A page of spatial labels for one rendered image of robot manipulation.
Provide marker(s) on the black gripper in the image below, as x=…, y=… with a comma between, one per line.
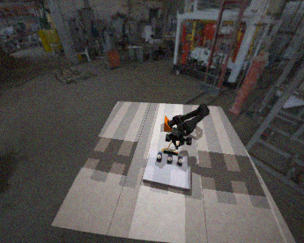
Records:
x=181, y=139

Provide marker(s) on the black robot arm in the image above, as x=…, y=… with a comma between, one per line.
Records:
x=188, y=126

